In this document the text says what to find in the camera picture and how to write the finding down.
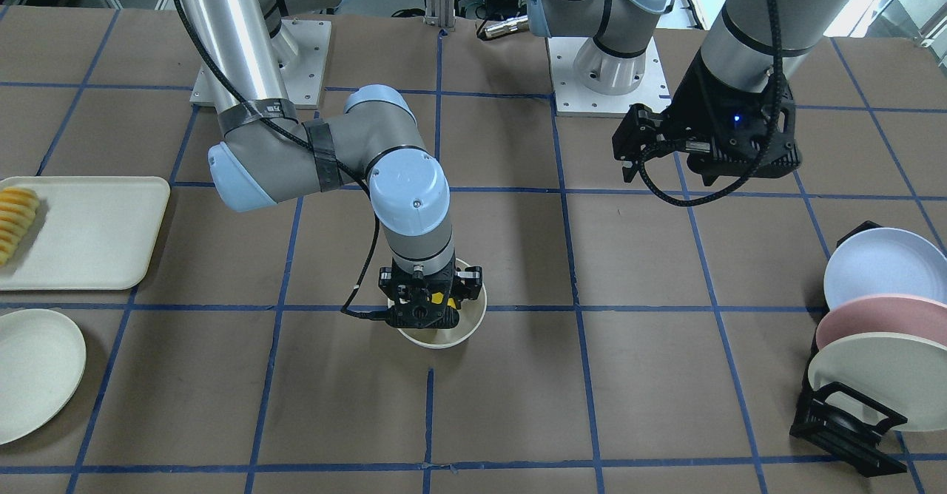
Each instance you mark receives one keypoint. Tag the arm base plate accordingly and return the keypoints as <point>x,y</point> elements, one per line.
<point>590,83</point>
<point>289,66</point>

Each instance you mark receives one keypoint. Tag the silver cylinder connector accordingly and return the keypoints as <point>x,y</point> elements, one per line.
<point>504,28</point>

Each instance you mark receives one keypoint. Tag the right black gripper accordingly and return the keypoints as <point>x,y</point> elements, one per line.
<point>387,281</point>

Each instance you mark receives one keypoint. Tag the pink plate in rack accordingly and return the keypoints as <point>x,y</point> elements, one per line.
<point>884,313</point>

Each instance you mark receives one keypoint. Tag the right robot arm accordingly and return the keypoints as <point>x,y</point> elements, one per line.
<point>268,155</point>

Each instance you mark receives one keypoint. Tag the white ceramic bowl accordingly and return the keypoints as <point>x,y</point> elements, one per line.
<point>470,315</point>

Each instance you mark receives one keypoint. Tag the cream round plate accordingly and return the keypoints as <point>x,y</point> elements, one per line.
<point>43,358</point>

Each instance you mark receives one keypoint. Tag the white rectangular tray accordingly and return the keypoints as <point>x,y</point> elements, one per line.
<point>92,233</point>

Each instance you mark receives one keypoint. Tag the striped bread pastry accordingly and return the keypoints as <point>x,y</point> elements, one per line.
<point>19,206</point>

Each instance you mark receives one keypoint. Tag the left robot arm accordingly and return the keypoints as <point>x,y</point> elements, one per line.
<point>750,42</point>

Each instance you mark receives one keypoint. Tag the light blue plate in rack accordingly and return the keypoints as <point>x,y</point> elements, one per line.
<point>884,261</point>

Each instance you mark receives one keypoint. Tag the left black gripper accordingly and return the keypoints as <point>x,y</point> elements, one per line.
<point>693,103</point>

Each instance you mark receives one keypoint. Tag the cream plate in rack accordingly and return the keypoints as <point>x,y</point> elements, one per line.
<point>902,372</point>

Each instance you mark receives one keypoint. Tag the yellow lemon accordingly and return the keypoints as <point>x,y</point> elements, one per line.
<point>439,298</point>

